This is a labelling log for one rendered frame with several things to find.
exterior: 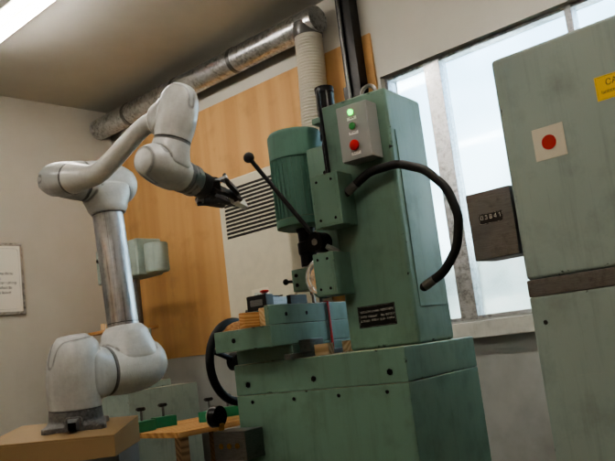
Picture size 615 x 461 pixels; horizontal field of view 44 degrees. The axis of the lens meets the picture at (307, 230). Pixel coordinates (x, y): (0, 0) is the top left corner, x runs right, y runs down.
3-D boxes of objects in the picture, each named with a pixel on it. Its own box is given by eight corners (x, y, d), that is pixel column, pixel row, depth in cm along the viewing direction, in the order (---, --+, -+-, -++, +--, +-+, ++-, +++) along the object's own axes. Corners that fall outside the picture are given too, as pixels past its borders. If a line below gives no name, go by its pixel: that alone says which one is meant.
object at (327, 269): (334, 296, 219) (329, 255, 221) (355, 293, 215) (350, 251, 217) (316, 297, 211) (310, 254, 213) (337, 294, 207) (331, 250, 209)
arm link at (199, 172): (199, 177, 206) (212, 184, 210) (187, 154, 210) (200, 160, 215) (175, 198, 208) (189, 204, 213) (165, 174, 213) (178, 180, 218)
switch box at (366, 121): (353, 166, 218) (346, 112, 220) (383, 157, 212) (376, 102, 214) (341, 163, 213) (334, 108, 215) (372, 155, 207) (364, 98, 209)
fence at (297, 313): (375, 316, 259) (372, 301, 260) (379, 316, 258) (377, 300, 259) (265, 325, 210) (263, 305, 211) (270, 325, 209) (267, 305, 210)
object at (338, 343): (314, 354, 259) (312, 342, 260) (366, 348, 248) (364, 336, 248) (237, 365, 227) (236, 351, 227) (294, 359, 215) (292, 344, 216)
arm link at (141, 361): (92, 400, 240) (150, 390, 256) (121, 394, 229) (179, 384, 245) (62, 167, 253) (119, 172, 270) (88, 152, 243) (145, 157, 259)
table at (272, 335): (308, 343, 274) (307, 326, 275) (382, 334, 257) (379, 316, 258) (190, 357, 225) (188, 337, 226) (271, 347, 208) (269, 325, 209)
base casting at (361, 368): (321, 380, 260) (318, 353, 261) (478, 366, 228) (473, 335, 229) (235, 396, 223) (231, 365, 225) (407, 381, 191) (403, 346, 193)
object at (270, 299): (265, 312, 256) (264, 295, 257) (291, 307, 250) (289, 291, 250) (240, 313, 245) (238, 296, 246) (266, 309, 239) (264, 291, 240)
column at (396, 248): (389, 346, 233) (359, 121, 244) (456, 337, 221) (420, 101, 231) (350, 351, 215) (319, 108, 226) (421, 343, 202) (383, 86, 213)
